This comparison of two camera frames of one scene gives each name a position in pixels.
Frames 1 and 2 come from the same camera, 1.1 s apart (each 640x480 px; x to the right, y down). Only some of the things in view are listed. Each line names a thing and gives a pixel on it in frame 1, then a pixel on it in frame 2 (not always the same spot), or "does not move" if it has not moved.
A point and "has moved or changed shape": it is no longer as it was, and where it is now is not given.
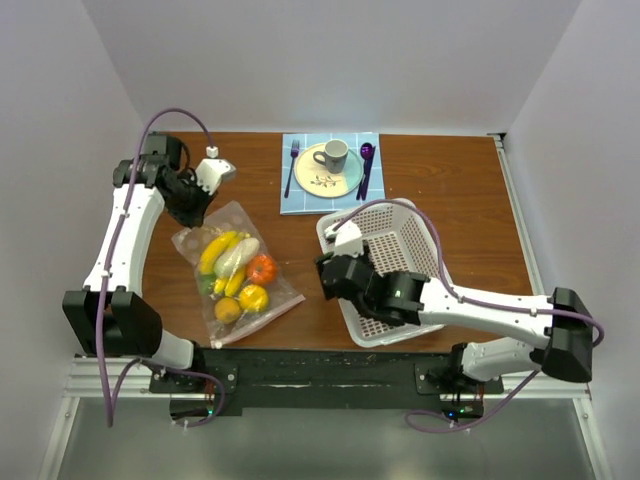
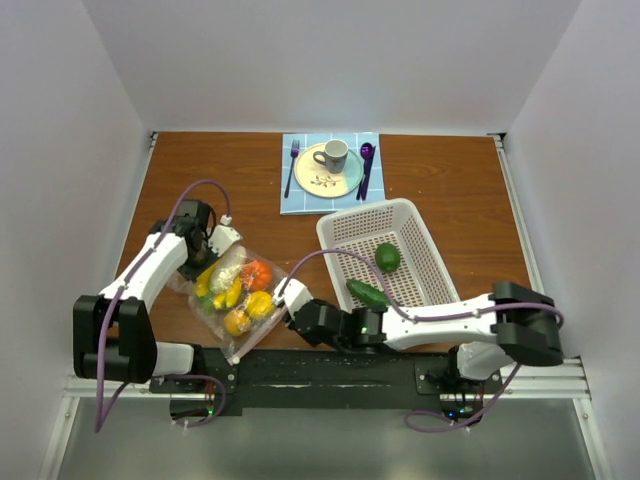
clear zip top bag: (238, 283) has moved or changed shape
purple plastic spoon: (366, 150) does not move
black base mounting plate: (226, 382) does not move
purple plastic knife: (367, 175) does not move
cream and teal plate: (317, 180) does not move
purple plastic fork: (295, 149) does not move
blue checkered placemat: (296, 201) does not move
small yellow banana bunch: (231, 285) -> (229, 299)
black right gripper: (366, 260) -> (288, 317)
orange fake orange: (227, 310) -> (236, 322)
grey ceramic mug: (336, 153) does not move
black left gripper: (194, 218) -> (193, 273)
